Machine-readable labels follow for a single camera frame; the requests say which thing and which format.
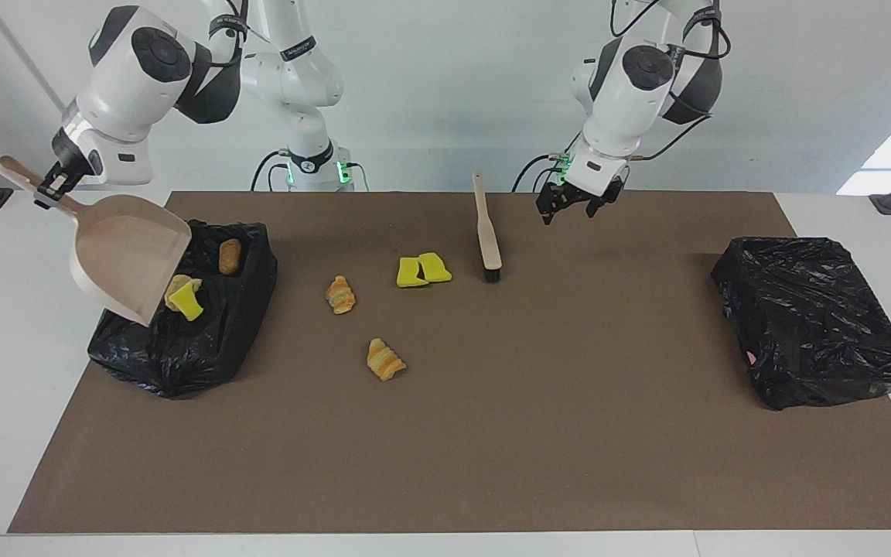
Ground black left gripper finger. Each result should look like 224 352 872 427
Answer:
534 186 570 227
583 184 626 220

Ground beige hand brush black bristles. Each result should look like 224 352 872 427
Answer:
472 172 503 282

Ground beige plastic dustpan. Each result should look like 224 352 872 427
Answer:
0 155 193 328

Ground yellow sponge piece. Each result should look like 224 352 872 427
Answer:
418 252 453 284
396 257 431 289

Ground pale bread piece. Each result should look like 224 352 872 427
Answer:
165 274 203 312

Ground yellow sponge wedge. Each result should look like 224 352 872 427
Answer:
168 281 205 322

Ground brown croquette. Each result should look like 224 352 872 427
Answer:
218 238 244 277

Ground striped toy croissant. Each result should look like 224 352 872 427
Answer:
325 275 357 316
366 337 408 382

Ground open black bag trash bin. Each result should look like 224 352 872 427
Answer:
87 219 279 399

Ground black bagged bin pink patch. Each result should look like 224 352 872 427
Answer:
710 236 891 412

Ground brown table mat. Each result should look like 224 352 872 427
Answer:
7 191 891 535

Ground white wall socket box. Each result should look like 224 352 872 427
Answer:
53 148 134 186

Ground left arm base cable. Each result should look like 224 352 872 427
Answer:
511 153 564 193

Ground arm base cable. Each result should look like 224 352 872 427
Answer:
251 149 293 192
511 153 564 193

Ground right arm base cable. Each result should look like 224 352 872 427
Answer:
251 149 293 192

